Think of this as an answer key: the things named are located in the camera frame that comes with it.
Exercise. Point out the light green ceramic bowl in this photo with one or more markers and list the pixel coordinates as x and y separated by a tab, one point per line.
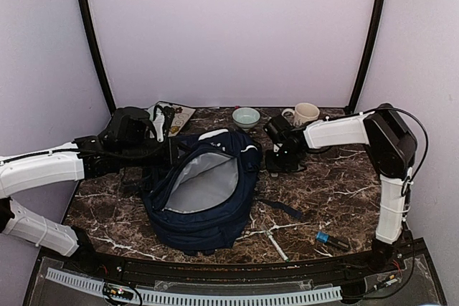
246	118

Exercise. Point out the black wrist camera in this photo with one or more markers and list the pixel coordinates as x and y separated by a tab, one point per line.
278	129
127	127

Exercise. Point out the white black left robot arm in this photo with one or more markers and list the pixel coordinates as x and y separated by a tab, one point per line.
82	159

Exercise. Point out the black marker with blue cap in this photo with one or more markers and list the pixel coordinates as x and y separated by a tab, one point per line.
332	241

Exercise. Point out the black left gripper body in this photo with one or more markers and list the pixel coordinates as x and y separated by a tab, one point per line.
136	158

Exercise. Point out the patterned square coaster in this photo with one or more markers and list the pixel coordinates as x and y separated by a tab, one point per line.
182	114

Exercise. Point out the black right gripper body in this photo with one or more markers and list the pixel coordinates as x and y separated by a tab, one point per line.
284	162

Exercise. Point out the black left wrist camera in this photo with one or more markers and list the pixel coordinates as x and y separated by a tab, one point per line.
127	127

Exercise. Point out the white pen with green tip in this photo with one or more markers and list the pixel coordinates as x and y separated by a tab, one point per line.
278	249

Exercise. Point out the black left frame post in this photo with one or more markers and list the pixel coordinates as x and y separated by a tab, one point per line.
92	42

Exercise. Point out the black front rail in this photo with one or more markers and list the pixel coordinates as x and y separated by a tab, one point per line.
254	259

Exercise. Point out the cream ceramic mug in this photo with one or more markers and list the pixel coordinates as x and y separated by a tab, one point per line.
302	113

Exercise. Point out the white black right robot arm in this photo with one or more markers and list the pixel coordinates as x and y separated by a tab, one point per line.
390	145

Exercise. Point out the white slotted cable duct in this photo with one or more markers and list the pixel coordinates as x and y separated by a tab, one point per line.
123	295

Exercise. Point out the navy blue student backpack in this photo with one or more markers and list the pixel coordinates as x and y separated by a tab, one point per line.
203	202

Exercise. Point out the black frame post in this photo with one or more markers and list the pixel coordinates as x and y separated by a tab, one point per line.
371	38
92	42

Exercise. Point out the black right frame post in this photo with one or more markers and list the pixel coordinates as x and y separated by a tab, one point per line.
371	38

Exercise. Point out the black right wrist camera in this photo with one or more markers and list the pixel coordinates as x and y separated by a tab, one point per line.
278	129

